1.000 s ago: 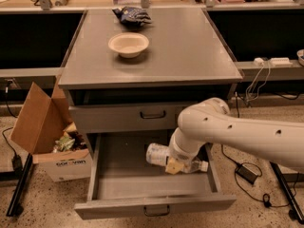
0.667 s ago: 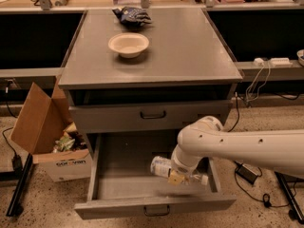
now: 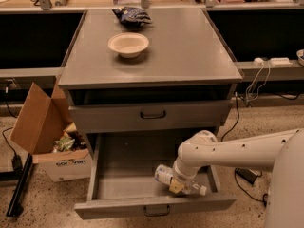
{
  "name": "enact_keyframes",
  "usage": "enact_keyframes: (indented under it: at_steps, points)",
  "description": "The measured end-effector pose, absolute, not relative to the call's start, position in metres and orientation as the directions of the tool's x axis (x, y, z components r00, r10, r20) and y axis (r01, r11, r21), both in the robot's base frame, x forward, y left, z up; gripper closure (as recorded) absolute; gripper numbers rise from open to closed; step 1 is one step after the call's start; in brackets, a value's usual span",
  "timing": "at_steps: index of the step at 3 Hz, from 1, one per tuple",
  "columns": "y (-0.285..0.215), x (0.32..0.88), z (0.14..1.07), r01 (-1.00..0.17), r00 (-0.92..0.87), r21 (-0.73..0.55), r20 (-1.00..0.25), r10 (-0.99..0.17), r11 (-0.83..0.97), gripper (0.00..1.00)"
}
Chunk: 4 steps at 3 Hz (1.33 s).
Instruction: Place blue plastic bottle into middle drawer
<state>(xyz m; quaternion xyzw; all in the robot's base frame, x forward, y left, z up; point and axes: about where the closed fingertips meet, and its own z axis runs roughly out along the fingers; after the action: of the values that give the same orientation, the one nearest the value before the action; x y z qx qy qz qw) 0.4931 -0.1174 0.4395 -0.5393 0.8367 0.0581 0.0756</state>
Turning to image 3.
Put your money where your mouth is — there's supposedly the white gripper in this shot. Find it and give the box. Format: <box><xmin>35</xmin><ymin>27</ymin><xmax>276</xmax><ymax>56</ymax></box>
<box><xmin>169</xmin><ymin>166</ymin><xmax>194</xmax><ymax>194</ymax></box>

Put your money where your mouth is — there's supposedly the clear plastic water bottle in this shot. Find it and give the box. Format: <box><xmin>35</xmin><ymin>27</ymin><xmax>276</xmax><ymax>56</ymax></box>
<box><xmin>155</xmin><ymin>164</ymin><xmax>207</xmax><ymax>196</ymax></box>

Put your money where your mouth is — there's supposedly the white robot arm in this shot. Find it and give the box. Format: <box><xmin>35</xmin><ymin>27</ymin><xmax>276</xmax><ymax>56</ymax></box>
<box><xmin>170</xmin><ymin>129</ymin><xmax>304</xmax><ymax>228</ymax></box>

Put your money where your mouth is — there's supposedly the open middle grey drawer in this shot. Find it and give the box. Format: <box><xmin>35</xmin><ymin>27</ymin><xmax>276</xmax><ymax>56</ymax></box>
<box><xmin>74</xmin><ymin>129</ymin><xmax>236</xmax><ymax>219</ymax></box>

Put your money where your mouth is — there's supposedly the upper grey drawer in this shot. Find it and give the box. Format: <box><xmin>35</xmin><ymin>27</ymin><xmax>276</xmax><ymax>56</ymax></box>
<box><xmin>69</xmin><ymin>100</ymin><xmax>232</xmax><ymax>134</ymax></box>

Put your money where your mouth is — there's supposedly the grey drawer cabinet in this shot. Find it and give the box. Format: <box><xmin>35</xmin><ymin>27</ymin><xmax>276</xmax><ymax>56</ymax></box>
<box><xmin>59</xmin><ymin>8</ymin><xmax>242</xmax><ymax>150</ymax></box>

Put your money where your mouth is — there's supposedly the black power adapter right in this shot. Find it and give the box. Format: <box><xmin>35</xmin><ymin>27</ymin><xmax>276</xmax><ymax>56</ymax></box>
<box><xmin>236</xmin><ymin>168</ymin><xmax>258</xmax><ymax>184</ymax></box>

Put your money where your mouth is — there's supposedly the black power adapter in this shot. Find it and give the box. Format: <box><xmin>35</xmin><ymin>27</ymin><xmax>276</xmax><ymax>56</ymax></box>
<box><xmin>236</xmin><ymin>168</ymin><xmax>258</xmax><ymax>184</ymax></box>
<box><xmin>12</xmin><ymin>155</ymin><xmax>23</xmax><ymax>172</ymax></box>

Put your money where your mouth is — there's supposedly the green snack wrapper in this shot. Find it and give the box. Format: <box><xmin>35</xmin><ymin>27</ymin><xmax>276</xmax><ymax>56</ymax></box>
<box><xmin>53</xmin><ymin>135</ymin><xmax>75</xmax><ymax>153</ymax></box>

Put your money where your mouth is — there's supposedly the open cardboard box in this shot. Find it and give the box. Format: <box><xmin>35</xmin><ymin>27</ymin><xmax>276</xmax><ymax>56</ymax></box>
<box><xmin>9</xmin><ymin>75</ymin><xmax>93</xmax><ymax>183</ymax></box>

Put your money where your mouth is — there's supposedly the white charger plug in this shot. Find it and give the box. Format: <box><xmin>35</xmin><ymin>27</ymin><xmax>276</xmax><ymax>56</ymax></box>
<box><xmin>254</xmin><ymin>58</ymin><xmax>264</xmax><ymax>66</ymax></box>

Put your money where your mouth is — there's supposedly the white power strip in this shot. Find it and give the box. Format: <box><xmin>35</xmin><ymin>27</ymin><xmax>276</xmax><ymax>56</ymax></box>
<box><xmin>270</xmin><ymin>58</ymin><xmax>293</xmax><ymax>67</ymax></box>

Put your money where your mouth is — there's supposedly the black power adapter left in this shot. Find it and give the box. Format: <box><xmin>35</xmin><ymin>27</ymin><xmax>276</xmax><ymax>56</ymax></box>
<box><xmin>12</xmin><ymin>155</ymin><xmax>23</xmax><ymax>172</ymax></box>

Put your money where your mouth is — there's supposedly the black table leg left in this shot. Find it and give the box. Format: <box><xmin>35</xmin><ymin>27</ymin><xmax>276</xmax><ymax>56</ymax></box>
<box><xmin>6</xmin><ymin>154</ymin><xmax>32</xmax><ymax>218</ymax></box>

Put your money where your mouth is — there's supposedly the blue chip bag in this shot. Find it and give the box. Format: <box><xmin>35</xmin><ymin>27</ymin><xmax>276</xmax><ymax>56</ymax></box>
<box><xmin>112</xmin><ymin>6</ymin><xmax>152</xmax><ymax>27</ymax></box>

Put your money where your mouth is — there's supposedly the black power cable right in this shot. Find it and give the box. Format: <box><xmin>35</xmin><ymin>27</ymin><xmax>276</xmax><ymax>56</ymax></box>
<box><xmin>220</xmin><ymin>92</ymin><xmax>270</xmax><ymax>207</ymax></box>

